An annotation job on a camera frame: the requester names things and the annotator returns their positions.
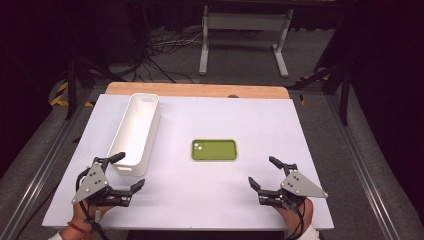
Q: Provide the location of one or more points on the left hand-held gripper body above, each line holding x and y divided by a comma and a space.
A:
91, 181

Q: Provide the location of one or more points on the grey metal stand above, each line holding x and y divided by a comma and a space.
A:
245, 21

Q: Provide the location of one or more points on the person's left hand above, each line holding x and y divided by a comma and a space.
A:
81, 215

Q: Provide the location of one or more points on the black tripod stand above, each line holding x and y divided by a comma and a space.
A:
345, 90
71, 90

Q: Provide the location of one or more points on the white plastic storage bin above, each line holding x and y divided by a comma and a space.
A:
136, 133

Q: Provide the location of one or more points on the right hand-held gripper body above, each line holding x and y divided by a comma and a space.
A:
300, 186

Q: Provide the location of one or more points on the yellow black floor tape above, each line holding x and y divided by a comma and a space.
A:
58, 98

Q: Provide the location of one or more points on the white table cover board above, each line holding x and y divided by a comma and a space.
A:
200, 193

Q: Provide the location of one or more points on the person's right hand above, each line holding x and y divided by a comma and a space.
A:
298, 218

